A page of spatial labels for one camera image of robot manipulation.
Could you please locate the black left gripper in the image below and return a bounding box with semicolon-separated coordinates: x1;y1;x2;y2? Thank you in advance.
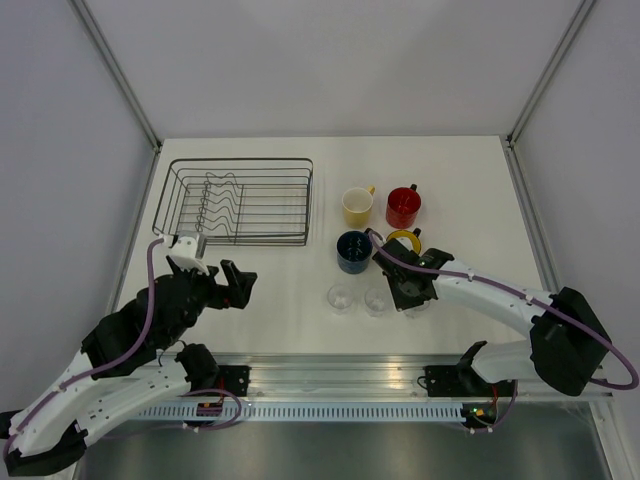
164;252;258;346

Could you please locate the clear glass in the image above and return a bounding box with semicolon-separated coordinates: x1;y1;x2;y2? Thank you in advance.
363;287;390;317
404;301;430;318
326;284;356;315

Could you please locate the bright yellow mug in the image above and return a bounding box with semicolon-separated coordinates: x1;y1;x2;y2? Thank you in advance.
386;228;422;254

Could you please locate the navy blue mug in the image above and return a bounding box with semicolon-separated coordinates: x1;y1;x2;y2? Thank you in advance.
336;230;373;275

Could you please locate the red mug black handle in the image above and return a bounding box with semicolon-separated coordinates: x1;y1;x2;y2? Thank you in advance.
385;184;422;229

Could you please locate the pale yellow mug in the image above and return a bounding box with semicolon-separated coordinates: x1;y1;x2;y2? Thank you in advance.
341;185;376;229

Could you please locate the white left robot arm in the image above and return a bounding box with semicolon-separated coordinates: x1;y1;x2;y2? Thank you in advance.
1;260;258;477

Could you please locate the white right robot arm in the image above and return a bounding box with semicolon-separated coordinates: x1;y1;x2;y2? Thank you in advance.
372;239;612;397

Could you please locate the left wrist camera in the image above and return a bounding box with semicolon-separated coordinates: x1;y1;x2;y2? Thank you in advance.
168;231;209;275

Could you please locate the grey wire dish rack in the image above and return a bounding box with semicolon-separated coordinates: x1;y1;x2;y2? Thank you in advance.
152;157;314;246

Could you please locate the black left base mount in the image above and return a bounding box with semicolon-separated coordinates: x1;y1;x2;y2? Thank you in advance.
215;365;251;397

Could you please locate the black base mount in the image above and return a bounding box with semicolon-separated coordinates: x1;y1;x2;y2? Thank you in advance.
417;365;515;398
215;365;251;397

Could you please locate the aluminium front rail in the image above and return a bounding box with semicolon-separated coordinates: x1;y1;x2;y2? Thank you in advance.
124;352;614;401

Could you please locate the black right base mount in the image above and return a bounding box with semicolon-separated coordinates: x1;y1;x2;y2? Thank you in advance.
417;365;515;398

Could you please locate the white slotted cable duct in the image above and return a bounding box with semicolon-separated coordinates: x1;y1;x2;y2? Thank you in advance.
136;401;465;423

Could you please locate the aluminium frame rail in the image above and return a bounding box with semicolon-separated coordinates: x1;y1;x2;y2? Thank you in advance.
68;0;162;153

